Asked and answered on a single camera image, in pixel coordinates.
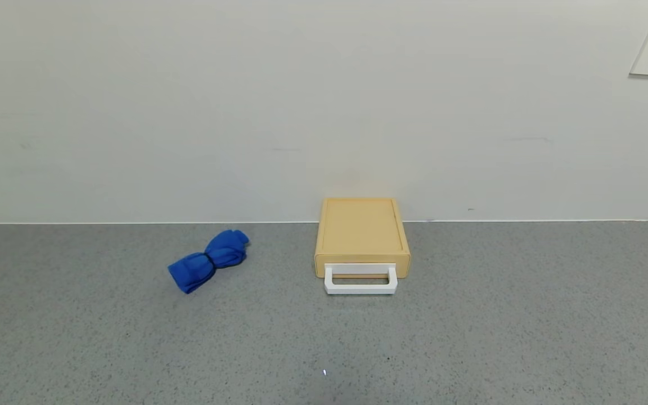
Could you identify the yellow drawer cabinet housing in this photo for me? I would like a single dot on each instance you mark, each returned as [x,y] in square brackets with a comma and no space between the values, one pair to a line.
[361,230]

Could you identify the blue rolled cloth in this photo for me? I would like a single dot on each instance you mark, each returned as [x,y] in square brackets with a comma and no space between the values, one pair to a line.
[211,260]

